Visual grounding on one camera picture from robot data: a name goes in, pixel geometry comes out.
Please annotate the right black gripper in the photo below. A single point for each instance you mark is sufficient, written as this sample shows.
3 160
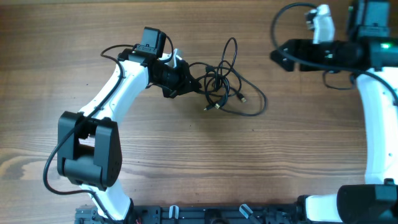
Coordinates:
305 48

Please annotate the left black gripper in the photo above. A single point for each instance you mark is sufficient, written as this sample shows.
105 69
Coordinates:
182 85

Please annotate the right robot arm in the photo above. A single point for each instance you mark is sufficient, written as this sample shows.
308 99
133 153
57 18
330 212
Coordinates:
370 56

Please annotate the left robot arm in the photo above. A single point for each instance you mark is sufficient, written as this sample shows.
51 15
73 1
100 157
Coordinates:
88 151

